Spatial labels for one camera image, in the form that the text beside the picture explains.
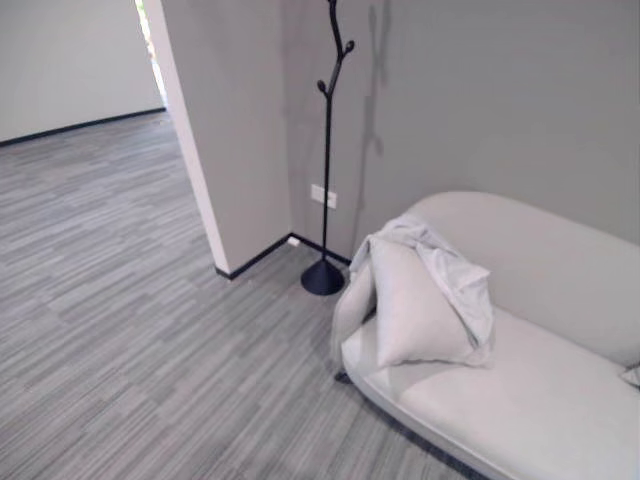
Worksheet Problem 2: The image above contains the light grey fabric sofa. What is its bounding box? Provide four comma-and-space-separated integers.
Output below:
333, 190, 640, 480

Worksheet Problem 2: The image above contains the black branch-shaped coat rack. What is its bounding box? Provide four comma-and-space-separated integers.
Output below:
300, 0, 357, 297

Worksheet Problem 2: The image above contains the white square cushion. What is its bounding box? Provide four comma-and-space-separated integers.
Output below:
368, 236, 494, 370

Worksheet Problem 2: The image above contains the white garment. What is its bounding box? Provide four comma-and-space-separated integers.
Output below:
348, 214, 496, 351

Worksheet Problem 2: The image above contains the white wall socket plate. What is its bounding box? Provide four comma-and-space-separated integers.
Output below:
310, 183, 338, 209

